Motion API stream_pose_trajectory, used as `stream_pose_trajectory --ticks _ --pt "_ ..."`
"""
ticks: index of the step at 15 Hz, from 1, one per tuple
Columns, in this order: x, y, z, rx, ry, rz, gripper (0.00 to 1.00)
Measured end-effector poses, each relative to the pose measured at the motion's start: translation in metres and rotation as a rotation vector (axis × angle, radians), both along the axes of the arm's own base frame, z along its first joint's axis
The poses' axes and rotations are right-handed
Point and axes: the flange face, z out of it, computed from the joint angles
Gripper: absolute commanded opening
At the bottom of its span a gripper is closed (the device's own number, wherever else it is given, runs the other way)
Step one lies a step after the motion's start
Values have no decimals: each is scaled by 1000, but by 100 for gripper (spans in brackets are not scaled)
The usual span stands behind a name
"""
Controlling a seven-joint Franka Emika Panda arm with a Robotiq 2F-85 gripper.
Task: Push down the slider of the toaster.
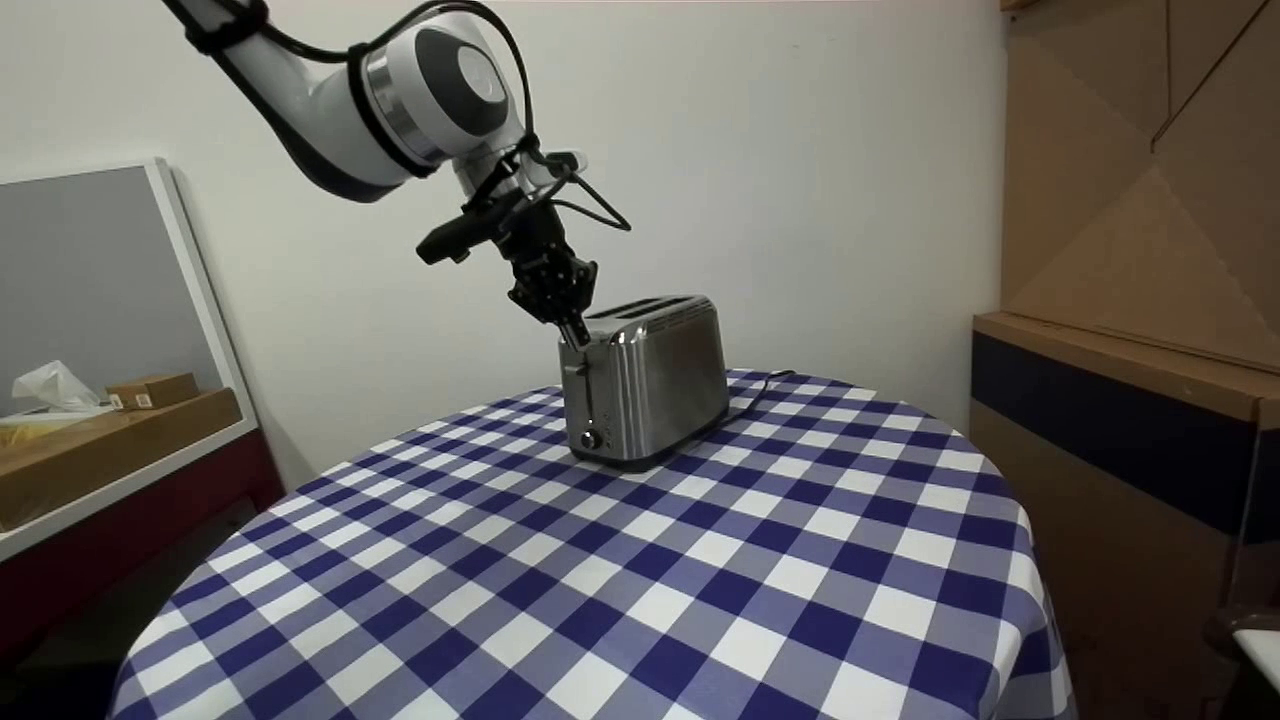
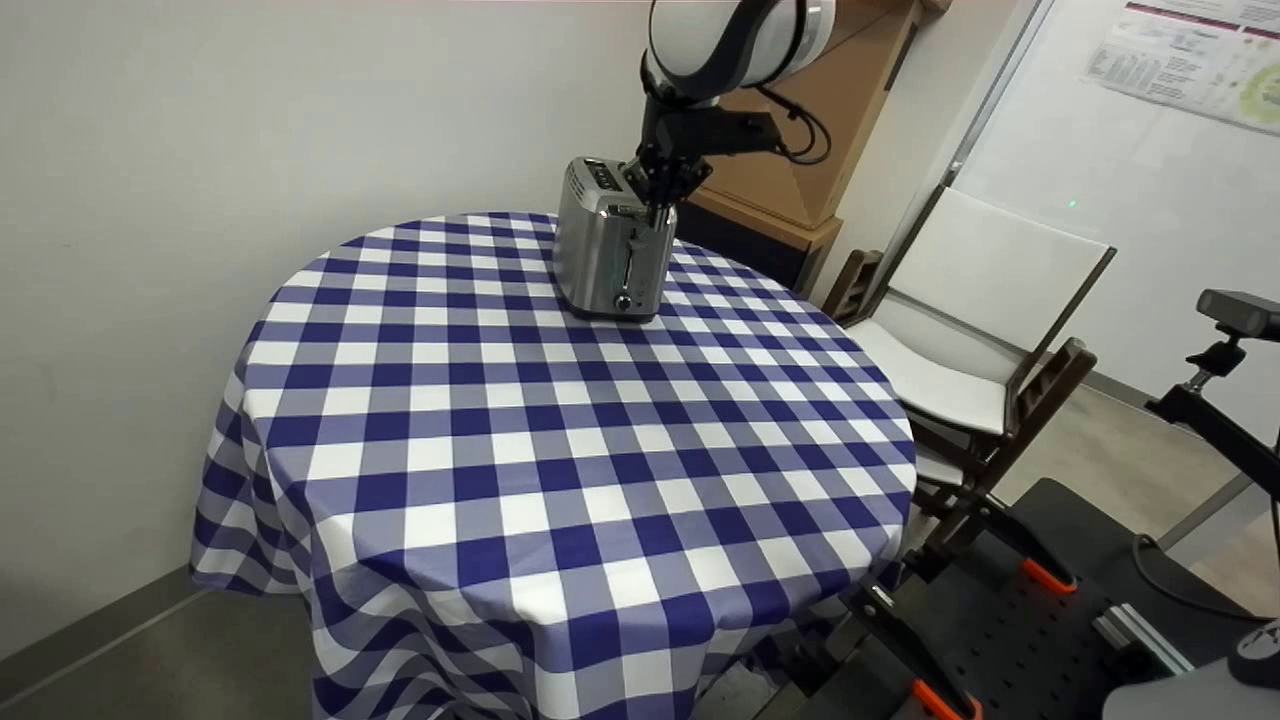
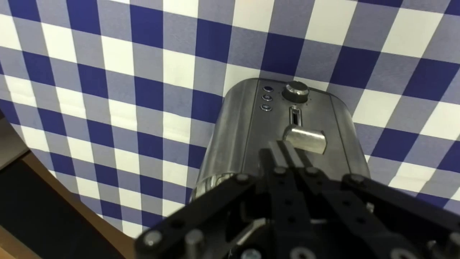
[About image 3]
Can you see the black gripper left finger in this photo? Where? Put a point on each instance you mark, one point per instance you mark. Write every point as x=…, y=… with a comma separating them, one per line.
x=248, y=215

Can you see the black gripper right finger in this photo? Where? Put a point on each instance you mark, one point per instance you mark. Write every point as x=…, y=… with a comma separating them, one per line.
x=363, y=220

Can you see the stainless steel two-slot toaster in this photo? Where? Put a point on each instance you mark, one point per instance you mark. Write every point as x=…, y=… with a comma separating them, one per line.
x=258, y=129

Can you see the blue white checkered tablecloth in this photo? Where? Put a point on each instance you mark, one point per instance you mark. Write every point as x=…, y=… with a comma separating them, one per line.
x=119, y=94

